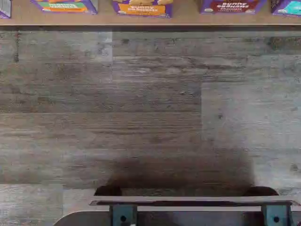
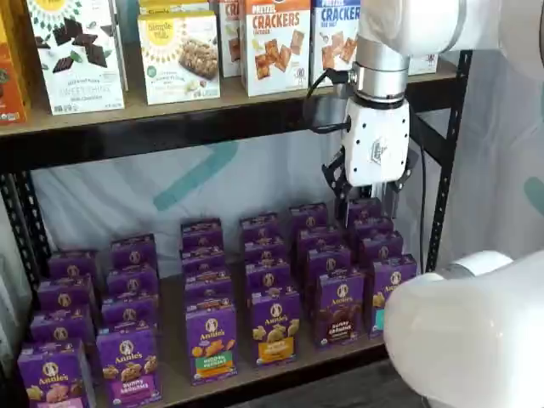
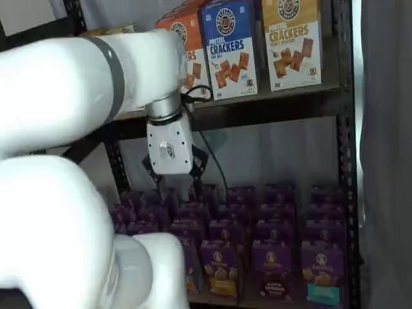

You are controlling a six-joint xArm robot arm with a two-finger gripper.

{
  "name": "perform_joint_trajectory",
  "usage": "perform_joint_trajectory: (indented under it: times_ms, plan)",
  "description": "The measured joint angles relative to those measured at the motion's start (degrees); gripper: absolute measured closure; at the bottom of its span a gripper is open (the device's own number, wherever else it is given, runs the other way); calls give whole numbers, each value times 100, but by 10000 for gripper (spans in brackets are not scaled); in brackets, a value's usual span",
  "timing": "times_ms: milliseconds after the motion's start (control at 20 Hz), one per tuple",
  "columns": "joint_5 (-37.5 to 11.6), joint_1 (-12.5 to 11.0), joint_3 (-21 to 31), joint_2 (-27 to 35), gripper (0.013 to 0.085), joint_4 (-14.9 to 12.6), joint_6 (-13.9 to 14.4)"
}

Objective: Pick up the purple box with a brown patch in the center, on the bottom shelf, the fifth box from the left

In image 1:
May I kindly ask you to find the wooden shelf board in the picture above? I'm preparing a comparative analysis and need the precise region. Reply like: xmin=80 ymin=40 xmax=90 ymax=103
xmin=0 ymin=0 xmax=301 ymax=27

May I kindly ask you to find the purple box green label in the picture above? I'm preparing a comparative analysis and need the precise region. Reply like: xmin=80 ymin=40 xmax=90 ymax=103
xmin=111 ymin=0 xmax=174 ymax=18

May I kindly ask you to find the purple chocolate bunny grahams box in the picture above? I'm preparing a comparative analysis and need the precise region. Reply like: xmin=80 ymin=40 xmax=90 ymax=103
xmin=199 ymin=0 xmax=268 ymax=15

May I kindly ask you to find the purple box orange green patch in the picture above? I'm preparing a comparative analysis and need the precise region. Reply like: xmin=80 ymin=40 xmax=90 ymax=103
xmin=30 ymin=0 xmax=98 ymax=15

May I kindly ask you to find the purple box teal patch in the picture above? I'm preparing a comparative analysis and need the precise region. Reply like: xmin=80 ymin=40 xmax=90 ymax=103
xmin=270 ymin=0 xmax=301 ymax=17

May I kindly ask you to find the purple box at left edge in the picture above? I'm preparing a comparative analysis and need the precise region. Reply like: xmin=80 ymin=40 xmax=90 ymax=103
xmin=0 ymin=0 xmax=12 ymax=19

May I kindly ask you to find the black round caster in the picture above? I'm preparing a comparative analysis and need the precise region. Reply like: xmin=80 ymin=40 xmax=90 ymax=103
xmin=94 ymin=185 xmax=123 ymax=197
xmin=243 ymin=186 xmax=280 ymax=197

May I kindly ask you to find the grey metal crossbar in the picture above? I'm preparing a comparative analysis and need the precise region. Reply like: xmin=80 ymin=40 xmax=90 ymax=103
xmin=88 ymin=196 xmax=295 ymax=213

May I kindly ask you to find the teal metal bracket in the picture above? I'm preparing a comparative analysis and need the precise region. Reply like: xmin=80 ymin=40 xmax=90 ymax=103
xmin=261 ymin=204 xmax=293 ymax=226
xmin=109 ymin=204 xmax=138 ymax=226

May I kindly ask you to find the grey curved base plate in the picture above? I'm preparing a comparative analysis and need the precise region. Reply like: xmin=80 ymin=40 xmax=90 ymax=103
xmin=53 ymin=210 xmax=301 ymax=226

